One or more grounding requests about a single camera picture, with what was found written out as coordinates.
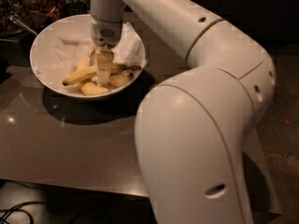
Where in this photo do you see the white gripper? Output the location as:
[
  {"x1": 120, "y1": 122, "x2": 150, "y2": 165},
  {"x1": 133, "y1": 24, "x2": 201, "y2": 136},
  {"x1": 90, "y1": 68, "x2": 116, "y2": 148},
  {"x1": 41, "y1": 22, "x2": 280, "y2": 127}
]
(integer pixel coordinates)
[{"x1": 90, "y1": 18, "x2": 122, "y2": 85}]

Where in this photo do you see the long yellow banana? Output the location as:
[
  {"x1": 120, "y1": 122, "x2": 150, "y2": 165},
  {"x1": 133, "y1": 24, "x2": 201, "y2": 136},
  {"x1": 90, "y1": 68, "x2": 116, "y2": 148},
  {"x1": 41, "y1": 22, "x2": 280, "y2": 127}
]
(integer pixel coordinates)
[{"x1": 63, "y1": 63, "x2": 141, "y2": 86}]

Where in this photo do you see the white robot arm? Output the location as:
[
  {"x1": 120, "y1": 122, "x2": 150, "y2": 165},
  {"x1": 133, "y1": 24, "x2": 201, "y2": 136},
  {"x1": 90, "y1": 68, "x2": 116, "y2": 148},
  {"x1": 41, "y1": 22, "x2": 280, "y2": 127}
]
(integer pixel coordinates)
[{"x1": 91, "y1": 0, "x2": 276, "y2": 224}]

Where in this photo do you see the right short banana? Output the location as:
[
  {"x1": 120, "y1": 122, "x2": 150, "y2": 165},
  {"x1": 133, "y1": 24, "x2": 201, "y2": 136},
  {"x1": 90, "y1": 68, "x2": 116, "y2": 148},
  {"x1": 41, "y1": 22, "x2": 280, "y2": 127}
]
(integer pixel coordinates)
[{"x1": 109, "y1": 72, "x2": 134, "y2": 88}]

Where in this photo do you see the white bowl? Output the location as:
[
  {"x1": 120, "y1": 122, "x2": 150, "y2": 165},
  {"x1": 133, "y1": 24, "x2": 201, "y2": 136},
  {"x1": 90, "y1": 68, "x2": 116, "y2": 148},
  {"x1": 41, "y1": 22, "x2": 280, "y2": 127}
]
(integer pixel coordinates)
[{"x1": 30, "y1": 14, "x2": 148, "y2": 100}]

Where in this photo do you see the white paper liner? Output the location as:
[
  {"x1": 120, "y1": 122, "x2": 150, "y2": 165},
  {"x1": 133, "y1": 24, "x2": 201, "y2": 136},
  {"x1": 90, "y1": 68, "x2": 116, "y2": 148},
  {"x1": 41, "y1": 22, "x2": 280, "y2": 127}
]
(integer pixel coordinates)
[{"x1": 30, "y1": 15, "x2": 147, "y2": 100}]

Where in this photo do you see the tray of dried snacks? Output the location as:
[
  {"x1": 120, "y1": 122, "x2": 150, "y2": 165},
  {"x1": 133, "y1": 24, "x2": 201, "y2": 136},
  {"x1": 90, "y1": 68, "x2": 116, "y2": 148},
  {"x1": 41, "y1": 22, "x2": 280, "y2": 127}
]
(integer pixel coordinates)
[{"x1": 25, "y1": 0, "x2": 65, "y2": 21}]

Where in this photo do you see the glass jar of snacks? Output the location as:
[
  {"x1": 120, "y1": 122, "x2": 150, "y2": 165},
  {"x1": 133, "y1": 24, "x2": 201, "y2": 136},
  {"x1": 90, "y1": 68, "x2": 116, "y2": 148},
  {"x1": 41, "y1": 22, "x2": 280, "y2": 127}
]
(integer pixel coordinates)
[{"x1": 0, "y1": 0, "x2": 33, "y2": 37}]

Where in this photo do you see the black wire basket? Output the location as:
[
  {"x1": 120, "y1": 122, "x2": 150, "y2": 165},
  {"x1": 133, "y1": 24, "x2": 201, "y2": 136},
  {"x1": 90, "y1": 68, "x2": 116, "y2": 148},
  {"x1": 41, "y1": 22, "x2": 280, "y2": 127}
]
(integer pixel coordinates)
[{"x1": 65, "y1": 2, "x2": 88, "y2": 16}]

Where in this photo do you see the metal spoon handle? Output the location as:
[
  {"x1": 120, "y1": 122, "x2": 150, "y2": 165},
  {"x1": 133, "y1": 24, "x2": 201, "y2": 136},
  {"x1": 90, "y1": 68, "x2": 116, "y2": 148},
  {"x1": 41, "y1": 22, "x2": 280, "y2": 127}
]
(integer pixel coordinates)
[{"x1": 9, "y1": 15, "x2": 37, "y2": 36}]

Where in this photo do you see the black floor cable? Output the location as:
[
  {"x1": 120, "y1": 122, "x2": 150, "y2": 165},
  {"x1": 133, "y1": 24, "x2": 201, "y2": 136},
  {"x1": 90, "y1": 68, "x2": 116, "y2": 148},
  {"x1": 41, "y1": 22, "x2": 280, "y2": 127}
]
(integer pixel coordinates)
[{"x1": 0, "y1": 201, "x2": 48, "y2": 224}]

